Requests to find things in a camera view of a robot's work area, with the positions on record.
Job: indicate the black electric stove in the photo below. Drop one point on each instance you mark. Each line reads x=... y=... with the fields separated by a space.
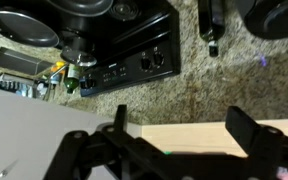
x=134 y=40

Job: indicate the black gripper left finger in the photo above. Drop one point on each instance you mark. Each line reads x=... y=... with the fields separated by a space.
x=120 y=116

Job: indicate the black air fryer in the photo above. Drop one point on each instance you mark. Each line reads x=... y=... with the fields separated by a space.
x=277 y=16

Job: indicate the light wood wall cabinet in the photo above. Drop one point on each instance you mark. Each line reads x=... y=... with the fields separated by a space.
x=34 y=133

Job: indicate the green glass bottle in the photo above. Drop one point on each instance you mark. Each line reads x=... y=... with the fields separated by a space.
x=73 y=78

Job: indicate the dark grey rectangular box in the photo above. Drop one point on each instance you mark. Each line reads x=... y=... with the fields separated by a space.
x=17 y=60

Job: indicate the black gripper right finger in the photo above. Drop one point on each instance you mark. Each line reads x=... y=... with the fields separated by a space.
x=242 y=125

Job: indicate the yellow orange item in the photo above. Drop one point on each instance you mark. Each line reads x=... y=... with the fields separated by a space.
x=57 y=70

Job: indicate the dish rack with utensils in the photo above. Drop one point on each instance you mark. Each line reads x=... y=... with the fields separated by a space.
x=17 y=88

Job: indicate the large black frying pan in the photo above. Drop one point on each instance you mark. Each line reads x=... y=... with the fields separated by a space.
x=20 y=28

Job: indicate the small black pot shiny lid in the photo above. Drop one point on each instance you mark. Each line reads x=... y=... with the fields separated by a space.
x=79 y=53

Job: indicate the dark glass oil bottle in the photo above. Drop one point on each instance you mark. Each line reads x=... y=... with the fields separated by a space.
x=210 y=23

